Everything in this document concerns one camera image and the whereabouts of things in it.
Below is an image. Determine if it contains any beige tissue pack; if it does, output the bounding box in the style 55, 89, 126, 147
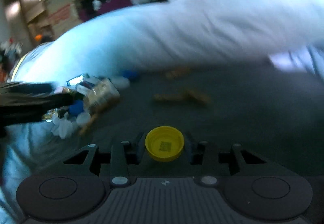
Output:
66, 74, 120, 113

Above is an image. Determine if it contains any orange snack piece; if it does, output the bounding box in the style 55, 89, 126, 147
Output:
153, 90, 210, 106

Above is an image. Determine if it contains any white duvet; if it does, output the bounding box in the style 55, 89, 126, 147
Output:
12, 0, 323, 85

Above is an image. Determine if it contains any yellow bottle cap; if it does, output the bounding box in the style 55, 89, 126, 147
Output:
145, 126, 184, 162

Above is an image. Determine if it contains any cardboard box stack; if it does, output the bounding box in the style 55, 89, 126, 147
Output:
21, 0, 82, 41

